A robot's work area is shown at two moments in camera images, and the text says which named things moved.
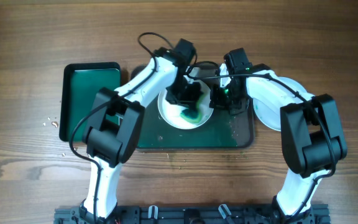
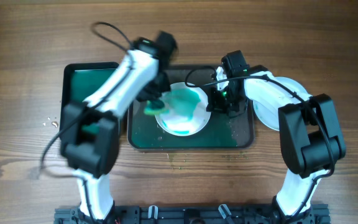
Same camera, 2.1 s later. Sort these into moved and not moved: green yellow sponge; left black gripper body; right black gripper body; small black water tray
Moved: green yellow sponge; left black gripper body
Not moved: small black water tray; right black gripper body
